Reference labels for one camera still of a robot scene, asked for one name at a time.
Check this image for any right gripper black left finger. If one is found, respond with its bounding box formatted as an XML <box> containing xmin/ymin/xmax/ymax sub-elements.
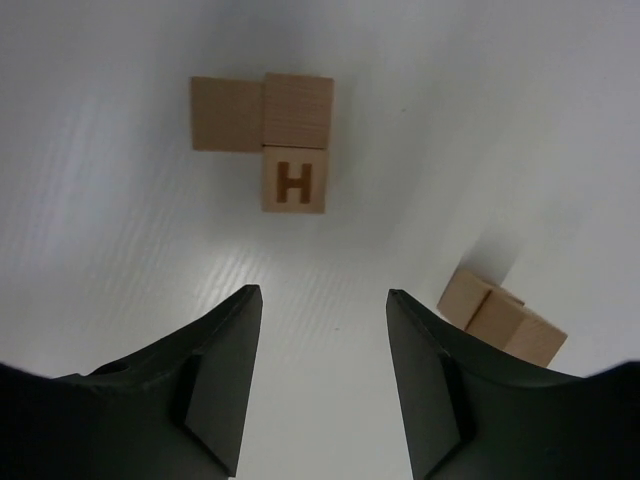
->
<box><xmin>1</xmin><ymin>285</ymin><xmax>262</xmax><ymax>479</ymax></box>

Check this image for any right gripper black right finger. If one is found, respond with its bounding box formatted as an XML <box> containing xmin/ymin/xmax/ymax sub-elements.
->
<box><xmin>386</xmin><ymin>290</ymin><xmax>639</xmax><ymax>479</ymax></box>

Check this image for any wooden cube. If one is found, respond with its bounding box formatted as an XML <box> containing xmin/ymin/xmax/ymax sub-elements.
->
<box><xmin>466</xmin><ymin>290</ymin><xmax>568</xmax><ymax>368</ymax></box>

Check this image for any small wooden cube block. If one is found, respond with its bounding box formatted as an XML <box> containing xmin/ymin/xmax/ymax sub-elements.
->
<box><xmin>437</xmin><ymin>269</ymin><xmax>524</xmax><ymax>330</ymax></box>

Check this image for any wooden block letter H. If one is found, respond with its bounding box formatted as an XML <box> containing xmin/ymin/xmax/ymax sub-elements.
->
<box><xmin>261</xmin><ymin>146</ymin><xmax>329</xmax><ymax>214</ymax></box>

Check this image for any front left wooden block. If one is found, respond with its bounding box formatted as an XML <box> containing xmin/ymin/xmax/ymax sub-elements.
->
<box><xmin>263</xmin><ymin>73</ymin><xmax>335</xmax><ymax>149</ymax></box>

